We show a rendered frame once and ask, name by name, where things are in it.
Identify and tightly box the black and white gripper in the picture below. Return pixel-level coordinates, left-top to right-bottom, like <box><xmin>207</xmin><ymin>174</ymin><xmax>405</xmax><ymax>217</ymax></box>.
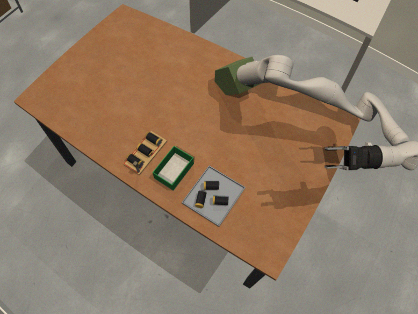
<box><xmin>325</xmin><ymin>142</ymin><xmax>393</xmax><ymax>170</ymax></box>

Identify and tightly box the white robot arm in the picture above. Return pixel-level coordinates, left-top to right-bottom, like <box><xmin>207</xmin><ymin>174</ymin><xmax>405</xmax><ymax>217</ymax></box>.
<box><xmin>237</xmin><ymin>55</ymin><xmax>418</xmax><ymax>170</ymax></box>

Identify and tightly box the black battery with yellow end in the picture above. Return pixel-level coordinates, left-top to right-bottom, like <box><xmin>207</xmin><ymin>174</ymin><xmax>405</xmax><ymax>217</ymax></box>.
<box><xmin>146</xmin><ymin>132</ymin><xmax>160</xmax><ymax>145</ymax></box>
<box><xmin>213</xmin><ymin>196</ymin><xmax>228</xmax><ymax>205</ymax></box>
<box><xmin>136</xmin><ymin>143</ymin><xmax>153</xmax><ymax>157</ymax></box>
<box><xmin>204</xmin><ymin>181</ymin><xmax>219</xmax><ymax>190</ymax></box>
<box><xmin>127</xmin><ymin>154</ymin><xmax>143</xmax><ymax>164</ymax></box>
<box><xmin>195</xmin><ymin>191</ymin><xmax>206</xmax><ymax>208</ymax></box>

